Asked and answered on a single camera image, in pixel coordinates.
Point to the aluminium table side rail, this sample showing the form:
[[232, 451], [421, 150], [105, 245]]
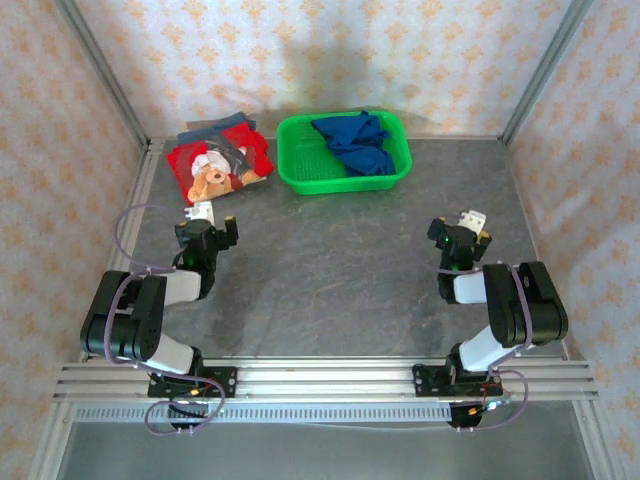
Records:
[[530, 220], [137, 210]]

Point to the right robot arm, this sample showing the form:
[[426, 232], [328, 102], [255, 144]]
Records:
[[530, 310]]

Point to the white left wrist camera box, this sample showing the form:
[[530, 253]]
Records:
[[201, 212]]

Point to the green plastic basket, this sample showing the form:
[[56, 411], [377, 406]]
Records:
[[310, 170]]

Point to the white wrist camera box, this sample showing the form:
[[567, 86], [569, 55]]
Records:
[[473, 220], [201, 212]]

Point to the blue t-shirt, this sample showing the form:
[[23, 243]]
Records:
[[357, 145]]

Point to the grey-blue folded t-shirt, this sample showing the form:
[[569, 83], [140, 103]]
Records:
[[220, 126]]

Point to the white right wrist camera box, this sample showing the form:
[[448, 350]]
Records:
[[473, 220]]

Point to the red bear print t-shirt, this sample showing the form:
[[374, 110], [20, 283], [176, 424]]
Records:
[[220, 165]]

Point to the aluminium frame post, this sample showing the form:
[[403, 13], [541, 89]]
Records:
[[547, 70], [102, 70]]

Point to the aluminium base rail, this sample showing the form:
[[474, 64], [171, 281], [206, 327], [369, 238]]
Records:
[[325, 380]]

